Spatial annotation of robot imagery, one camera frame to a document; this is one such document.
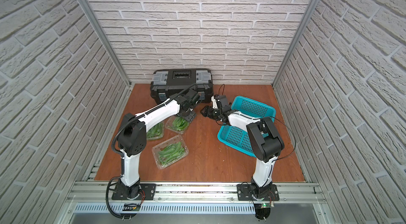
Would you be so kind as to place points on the black plastic toolbox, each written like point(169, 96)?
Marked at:
point(168, 82)

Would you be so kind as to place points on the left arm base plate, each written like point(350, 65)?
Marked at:
point(144, 191)

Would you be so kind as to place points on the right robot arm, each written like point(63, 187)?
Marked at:
point(248, 127)

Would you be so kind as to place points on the right corner metal post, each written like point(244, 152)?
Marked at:
point(301, 29)

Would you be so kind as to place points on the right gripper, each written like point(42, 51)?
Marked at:
point(208, 111)

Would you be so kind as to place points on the aluminium front rail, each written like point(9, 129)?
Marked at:
point(234, 192)

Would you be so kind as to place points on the peppers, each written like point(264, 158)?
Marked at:
point(179, 124)
point(154, 131)
point(171, 153)

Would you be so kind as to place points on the clear clamshell container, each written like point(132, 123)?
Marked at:
point(155, 131)
point(169, 123)
point(164, 144)

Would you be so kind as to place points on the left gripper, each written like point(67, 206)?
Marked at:
point(190, 111)

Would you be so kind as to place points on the left corner metal post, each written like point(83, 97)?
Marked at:
point(91, 16)

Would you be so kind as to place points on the teal plastic basket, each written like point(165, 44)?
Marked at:
point(250, 109)

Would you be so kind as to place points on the corner metal post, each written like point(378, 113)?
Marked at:
point(91, 16)
point(301, 29)

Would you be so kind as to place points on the clear clamshell front container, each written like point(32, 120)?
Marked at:
point(164, 144)

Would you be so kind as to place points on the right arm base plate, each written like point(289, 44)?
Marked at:
point(251, 192)

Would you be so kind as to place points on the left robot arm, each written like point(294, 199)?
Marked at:
point(131, 139)

